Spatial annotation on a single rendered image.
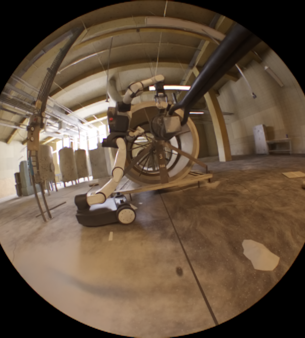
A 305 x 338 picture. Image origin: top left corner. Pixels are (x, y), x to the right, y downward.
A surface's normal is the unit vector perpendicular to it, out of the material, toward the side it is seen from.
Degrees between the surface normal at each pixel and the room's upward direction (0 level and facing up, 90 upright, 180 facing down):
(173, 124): 90
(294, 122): 90
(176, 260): 0
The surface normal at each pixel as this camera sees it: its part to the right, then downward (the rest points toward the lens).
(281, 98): -0.98, 0.17
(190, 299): -0.16, -0.98
